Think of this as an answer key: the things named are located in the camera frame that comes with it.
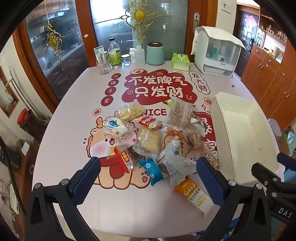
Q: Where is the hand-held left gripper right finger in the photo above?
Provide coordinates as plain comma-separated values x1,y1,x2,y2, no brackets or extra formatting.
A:
196,157,271,241

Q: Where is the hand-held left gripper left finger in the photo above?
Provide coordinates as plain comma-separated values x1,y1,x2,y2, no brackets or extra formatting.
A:
29,156,102,241

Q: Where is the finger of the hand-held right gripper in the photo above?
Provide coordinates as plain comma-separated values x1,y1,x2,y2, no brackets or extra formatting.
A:
252,162,284,186
277,152,296,170

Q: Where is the orange white oat bar packet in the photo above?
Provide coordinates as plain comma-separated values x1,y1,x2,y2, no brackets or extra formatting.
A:
174,177,214,218

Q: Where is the small clear nut packet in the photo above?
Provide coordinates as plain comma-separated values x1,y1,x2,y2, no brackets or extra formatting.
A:
201,148,219,168

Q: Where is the white grey snack packet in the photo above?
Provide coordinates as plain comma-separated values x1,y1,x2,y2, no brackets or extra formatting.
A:
162,155,199,187

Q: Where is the red gold snack packet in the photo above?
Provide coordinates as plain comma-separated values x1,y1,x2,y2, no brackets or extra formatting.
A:
110,146,134,174

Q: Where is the clear nut bar packet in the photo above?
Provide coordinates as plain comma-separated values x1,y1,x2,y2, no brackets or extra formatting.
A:
186,116,206,149

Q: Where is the white dark print snack packet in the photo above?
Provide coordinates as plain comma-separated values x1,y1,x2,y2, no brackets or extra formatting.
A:
162,137,185,163

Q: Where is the white plastic bin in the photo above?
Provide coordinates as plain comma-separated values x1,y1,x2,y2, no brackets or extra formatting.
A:
209,92,286,184

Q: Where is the dark brown snack packet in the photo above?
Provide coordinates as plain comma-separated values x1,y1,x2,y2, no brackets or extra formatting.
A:
127,146,144,163

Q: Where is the clear red label snack packet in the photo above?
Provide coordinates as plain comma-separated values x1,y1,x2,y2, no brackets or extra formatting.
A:
165,126,185,139

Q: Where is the blue white snack packet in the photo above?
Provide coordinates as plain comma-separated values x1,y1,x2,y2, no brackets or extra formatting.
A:
103,117,129,137

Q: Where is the clear rice cracker packet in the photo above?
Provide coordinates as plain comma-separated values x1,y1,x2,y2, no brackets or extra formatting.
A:
133,127,162,160

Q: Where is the clear white label snack packet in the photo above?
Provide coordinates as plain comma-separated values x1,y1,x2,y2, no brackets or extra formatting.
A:
168,97,197,127

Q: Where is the clear yellow crisps packet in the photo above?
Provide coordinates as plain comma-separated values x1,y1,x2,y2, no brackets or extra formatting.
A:
114,101,145,122

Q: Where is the red white snack packet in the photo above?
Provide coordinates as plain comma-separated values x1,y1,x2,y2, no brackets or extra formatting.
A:
137,116,163,130

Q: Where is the grey plastic stool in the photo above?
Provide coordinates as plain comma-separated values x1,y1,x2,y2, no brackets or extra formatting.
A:
268,119,286,142

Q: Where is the pink printed tablecloth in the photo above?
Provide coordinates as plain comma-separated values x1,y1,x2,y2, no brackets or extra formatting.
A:
35,64,287,234

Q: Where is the wooden cabinet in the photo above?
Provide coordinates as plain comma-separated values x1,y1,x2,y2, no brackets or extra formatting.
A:
240,7,296,132

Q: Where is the red container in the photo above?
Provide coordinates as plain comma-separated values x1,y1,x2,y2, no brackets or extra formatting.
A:
17,108,31,126

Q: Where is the glass cup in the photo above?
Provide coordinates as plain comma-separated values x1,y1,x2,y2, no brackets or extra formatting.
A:
96,57,112,75

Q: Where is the green tissue pack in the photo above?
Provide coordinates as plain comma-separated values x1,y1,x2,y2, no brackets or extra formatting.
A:
171,53,190,71

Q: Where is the green label bottle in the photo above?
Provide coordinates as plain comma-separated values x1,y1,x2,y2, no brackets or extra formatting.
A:
108,37,122,68

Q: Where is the white carton box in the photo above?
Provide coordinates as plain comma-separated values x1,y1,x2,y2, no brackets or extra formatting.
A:
94,46,104,61

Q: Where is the white sterilizer cabinet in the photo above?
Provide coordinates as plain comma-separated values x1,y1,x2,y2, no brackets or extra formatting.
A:
191,26,247,79

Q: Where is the white squeeze bottle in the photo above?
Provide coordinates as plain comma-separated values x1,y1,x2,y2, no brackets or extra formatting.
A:
135,38,146,66

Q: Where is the dark entry door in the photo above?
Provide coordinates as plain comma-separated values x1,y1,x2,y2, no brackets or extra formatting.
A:
233,5,260,54

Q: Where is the wooden framed glass door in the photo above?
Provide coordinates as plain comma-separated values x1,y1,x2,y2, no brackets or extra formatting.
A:
14,0,93,109

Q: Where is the teal canister brown lid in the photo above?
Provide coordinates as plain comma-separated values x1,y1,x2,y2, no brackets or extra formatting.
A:
146,42,165,66

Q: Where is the frosted glass door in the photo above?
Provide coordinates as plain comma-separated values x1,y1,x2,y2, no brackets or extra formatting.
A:
89,0,192,67

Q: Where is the wooden picture frame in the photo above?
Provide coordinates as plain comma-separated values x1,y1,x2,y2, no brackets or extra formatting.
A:
0,66,19,118

